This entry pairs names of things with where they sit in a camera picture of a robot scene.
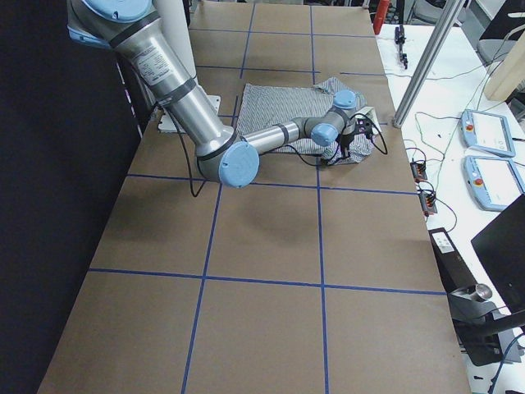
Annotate upper teach pendant tablet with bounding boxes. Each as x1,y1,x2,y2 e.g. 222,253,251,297
460,109,516,158

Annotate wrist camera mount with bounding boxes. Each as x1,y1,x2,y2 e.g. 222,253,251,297
353,114,377,140

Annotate orange connector block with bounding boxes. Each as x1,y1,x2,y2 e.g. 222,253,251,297
418,190,437,218
410,161,427,183

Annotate orange connector block far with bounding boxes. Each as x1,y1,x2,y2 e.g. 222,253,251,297
410,161,427,183

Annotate red cylinder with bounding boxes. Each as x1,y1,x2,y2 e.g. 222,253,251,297
372,0,390,35

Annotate black grabber tool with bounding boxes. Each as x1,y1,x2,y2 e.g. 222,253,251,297
395,23,409,70

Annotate aluminium frame post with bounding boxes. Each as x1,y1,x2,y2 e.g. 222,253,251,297
393,0,463,128

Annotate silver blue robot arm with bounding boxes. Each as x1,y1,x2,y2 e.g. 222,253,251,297
66,1,359,188

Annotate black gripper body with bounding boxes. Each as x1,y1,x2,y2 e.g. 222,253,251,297
339,133,354,149

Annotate black monitor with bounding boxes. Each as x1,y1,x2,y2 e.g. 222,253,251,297
471,195,525,312

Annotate teach pendant tablet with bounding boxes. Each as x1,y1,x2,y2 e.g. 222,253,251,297
463,155,524,212
460,109,516,158

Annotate lower teach pendant tablet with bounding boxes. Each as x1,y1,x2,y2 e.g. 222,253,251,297
463,155,524,212

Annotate black box with label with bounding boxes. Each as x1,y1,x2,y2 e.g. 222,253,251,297
428,227,477,293

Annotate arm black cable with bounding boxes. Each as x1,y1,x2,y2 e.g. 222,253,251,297
282,112,389,167

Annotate black stand with metal cup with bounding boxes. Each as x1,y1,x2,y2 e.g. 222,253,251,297
447,291,524,367

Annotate striped polo shirt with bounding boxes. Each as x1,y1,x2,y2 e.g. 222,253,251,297
236,77,376,165

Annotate orange connector block near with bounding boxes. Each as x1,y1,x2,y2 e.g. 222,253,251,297
418,190,437,218

